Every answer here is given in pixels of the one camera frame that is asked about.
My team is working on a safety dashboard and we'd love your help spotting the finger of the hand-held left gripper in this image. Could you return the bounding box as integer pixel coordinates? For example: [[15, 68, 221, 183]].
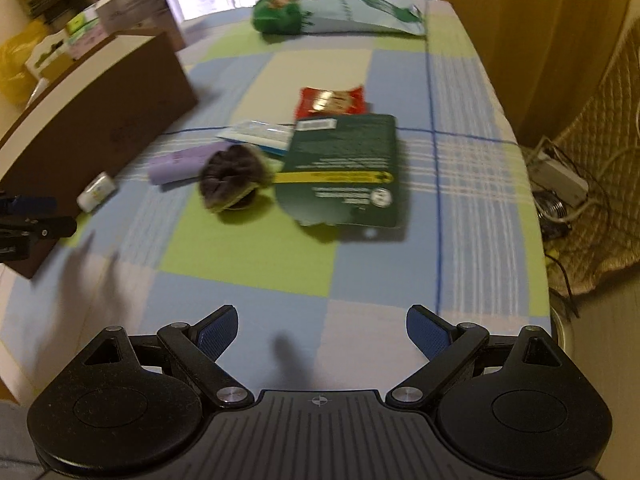
[[0, 192, 59, 216], [7, 215, 79, 242]]

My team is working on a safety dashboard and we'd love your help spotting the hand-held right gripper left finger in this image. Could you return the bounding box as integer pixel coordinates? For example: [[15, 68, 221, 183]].
[[82, 304, 253, 408]]

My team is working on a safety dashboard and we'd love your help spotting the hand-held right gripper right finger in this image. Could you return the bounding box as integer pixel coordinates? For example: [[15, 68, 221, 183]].
[[387, 304, 563, 408]]

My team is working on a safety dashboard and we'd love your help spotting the small white bottle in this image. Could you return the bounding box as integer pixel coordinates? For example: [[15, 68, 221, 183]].
[[76, 171, 118, 212]]

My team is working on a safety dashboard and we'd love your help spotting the brown storage box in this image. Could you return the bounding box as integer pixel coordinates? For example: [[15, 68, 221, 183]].
[[0, 30, 200, 281]]

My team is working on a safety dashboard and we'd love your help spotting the purple bottle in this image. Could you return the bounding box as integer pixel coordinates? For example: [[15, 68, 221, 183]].
[[147, 142, 231, 187]]

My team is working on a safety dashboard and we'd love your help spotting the dark brown hair scrunchie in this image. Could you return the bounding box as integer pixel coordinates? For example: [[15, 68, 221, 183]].
[[197, 142, 276, 213]]

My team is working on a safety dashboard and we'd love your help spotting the dark green packet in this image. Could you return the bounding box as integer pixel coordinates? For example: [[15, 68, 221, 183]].
[[274, 114, 408, 230]]

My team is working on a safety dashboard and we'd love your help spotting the white blister pack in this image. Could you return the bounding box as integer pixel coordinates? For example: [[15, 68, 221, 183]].
[[216, 120, 296, 157]]

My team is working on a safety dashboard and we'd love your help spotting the red snack packet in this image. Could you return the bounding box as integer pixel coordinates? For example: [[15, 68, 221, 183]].
[[295, 85, 371, 118]]

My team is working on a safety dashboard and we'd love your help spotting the checked cloth desktop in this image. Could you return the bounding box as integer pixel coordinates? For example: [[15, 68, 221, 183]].
[[0, 0, 556, 401]]

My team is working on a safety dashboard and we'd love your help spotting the yellow plastic bag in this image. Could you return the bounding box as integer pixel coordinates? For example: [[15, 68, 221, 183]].
[[0, 20, 48, 106]]

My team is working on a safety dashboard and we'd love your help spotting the pink paper bag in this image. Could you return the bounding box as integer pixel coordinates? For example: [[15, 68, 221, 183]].
[[67, 29, 108, 58]]

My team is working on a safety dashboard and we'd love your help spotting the black coiled device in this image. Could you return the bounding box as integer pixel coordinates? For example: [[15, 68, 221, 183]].
[[532, 190, 573, 241]]

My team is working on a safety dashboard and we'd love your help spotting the green tissue pack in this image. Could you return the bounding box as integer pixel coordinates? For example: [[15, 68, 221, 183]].
[[65, 4, 108, 36]]

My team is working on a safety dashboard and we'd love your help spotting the white power adapter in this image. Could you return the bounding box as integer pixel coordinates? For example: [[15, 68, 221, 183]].
[[527, 147, 591, 206]]

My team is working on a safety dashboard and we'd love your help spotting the grey product box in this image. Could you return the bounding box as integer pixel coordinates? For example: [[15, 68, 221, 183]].
[[95, 0, 186, 51]]

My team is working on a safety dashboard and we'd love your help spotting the beige quilted cushion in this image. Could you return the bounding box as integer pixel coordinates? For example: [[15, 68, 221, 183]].
[[520, 0, 640, 296]]

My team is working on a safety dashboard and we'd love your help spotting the green snack bag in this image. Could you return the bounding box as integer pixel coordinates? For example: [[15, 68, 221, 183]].
[[251, 0, 428, 38]]

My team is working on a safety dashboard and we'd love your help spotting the white carved frame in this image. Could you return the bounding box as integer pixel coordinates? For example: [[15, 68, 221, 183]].
[[25, 30, 76, 81]]

